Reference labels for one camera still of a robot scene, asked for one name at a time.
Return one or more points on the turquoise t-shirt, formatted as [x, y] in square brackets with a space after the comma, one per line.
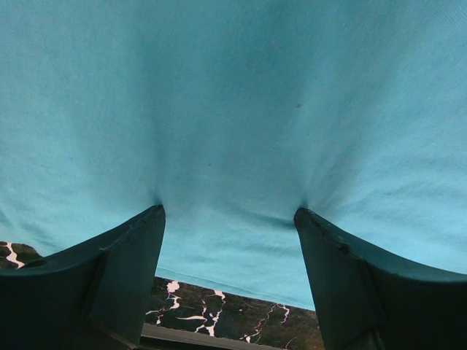
[232, 115]

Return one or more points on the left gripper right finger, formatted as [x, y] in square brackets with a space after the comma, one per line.
[366, 297]

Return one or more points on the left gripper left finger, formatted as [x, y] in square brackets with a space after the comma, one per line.
[93, 295]

